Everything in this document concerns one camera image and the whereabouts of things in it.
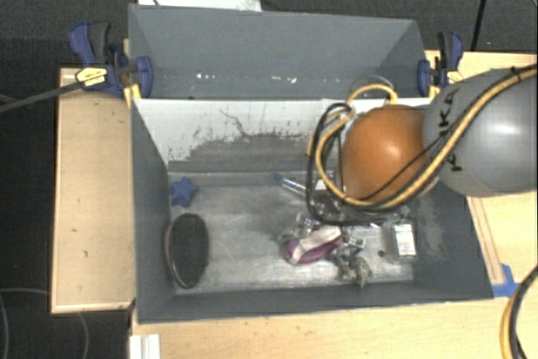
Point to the grey metal bin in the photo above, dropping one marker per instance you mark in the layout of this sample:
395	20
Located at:
252	54

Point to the grey-green toy animal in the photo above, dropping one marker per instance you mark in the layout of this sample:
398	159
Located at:
356	269

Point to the black oval brush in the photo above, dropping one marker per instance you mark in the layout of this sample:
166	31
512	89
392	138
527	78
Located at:
189	250

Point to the blue star-shaped toy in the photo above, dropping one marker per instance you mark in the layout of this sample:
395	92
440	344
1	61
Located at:
183	191

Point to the purple and white cloth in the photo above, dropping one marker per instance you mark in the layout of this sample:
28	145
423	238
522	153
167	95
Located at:
313	246

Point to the pale wood flat board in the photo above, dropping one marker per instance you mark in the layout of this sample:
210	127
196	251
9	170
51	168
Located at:
92	197

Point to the clear plastic box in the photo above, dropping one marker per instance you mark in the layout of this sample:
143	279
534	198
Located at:
401	243

